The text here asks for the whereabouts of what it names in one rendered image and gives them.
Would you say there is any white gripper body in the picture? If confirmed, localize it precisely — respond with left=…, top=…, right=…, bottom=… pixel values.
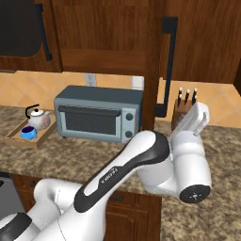
left=169, top=102, right=211, bottom=138

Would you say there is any plain wooden cabinet door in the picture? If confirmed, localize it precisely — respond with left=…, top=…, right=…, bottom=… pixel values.
left=141, top=0, right=167, bottom=132

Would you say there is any wooden base cabinet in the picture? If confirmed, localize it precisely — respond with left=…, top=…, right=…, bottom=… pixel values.
left=10, top=173, right=163, bottom=241

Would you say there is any wooden tray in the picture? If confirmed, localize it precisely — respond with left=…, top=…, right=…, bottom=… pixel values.
left=4, top=117, right=57, bottom=150

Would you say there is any blue mug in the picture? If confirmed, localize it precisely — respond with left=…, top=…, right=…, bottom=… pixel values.
left=20, top=125, right=39, bottom=140

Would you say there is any wooden cabinet door, dark glass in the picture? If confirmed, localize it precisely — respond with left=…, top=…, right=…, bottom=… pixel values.
left=0, top=0, right=63, bottom=73

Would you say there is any wooden knife block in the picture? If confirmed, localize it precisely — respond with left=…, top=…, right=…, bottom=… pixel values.
left=171, top=98, right=198, bottom=132

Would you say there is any grey toaster oven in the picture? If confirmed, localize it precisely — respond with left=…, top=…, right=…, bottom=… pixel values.
left=53, top=85, right=144, bottom=144

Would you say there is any grey dishwasher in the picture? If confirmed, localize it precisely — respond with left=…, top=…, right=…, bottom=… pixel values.
left=0, top=171, right=26, bottom=221

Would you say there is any black-handled knife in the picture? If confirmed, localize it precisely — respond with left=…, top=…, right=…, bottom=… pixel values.
left=191, top=88, right=199, bottom=106
left=177, top=87, right=184, bottom=107
left=184, top=88, right=191, bottom=105

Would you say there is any long black cabinet door handle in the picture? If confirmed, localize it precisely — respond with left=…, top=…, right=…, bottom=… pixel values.
left=155, top=15, right=179, bottom=119

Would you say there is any white wall outlet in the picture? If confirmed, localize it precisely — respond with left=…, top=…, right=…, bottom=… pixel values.
left=131, top=75, right=145, bottom=91
left=85, top=72, right=97, bottom=88

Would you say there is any wide wooden wall cabinet door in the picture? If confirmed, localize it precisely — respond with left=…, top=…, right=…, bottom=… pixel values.
left=159, top=0, right=241, bottom=85

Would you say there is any black toaster oven door handle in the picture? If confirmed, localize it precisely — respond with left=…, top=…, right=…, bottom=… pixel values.
left=57, top=104, right=122, bottom=118

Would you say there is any wooden wall cabinet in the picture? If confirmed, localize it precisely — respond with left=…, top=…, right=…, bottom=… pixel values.
left=51, top=0, right=149, bottom=76

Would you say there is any white kettle with black handle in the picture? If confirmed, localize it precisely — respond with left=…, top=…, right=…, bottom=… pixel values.
left=24, top=104, right=52, bottom=132

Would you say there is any short black cabinet door handle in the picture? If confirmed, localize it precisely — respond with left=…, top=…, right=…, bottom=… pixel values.
left=35, top=3, right=54, bottom=62

